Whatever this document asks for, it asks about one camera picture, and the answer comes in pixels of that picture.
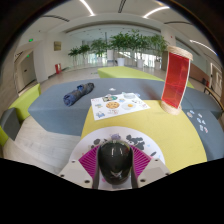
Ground red panel wooden column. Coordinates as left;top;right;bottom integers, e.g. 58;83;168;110
160;45;194;116

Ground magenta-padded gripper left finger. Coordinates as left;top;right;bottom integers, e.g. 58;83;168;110
57;144;102;190

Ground dark blue folded umbrella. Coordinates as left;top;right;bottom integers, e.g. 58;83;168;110
62;82;95;108

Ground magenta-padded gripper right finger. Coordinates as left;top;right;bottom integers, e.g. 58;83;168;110
129;144;172;190

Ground lime green upholstered bench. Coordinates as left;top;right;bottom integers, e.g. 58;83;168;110
9;83;42;122
97;65;166;83

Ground brown wall plaque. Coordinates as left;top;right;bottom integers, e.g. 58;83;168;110
53;40;62;52

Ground red fire extinguisher box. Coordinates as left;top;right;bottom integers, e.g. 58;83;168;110
54;63;63;75

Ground grey double door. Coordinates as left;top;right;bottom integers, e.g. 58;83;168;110
19;53;37;90

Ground long grey upholstered bench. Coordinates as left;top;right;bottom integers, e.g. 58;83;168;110
27;78;168;137

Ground white sticker sheet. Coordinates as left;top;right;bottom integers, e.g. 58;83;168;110
90;92;151;122

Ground row of potted plants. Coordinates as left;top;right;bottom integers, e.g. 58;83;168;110
67;29;169;69

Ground black computer mouse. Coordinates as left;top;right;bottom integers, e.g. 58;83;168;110
97;139;134;186

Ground ceiling strip lights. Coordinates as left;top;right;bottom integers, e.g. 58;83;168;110
79;0;218;56

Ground scattered small stickers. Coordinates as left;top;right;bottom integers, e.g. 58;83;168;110
186;109;210;134

